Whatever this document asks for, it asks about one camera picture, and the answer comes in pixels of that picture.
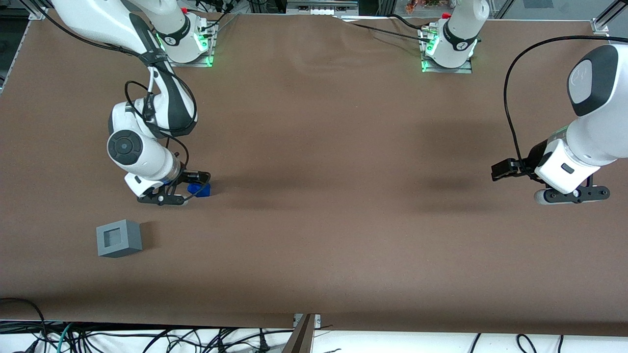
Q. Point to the gray cube base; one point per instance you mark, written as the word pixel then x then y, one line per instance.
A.
pixel 128 238

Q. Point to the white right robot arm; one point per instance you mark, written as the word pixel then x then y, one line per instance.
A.
pixel 142 152

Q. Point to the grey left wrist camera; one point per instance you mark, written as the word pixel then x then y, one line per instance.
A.
pixel 574 195

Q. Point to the aluminium corner bracket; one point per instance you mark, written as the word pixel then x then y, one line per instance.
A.
pixel 599 25
pixel 38 13

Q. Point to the blue plastic part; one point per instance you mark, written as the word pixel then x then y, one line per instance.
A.
pixel 203 190

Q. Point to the white power strip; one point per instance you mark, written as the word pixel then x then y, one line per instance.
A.
pixel 321 10

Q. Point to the aluminium profile beam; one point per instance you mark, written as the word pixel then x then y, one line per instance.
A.
pixel 300 338

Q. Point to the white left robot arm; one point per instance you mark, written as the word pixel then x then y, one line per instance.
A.
pixel 603 132

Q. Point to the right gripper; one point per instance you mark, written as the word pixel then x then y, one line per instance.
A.
pixel 189 176

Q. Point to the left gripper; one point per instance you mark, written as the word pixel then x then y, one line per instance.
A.
pixel 536 157

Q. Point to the brown table cover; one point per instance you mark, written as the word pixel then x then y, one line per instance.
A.
pixel 314 196

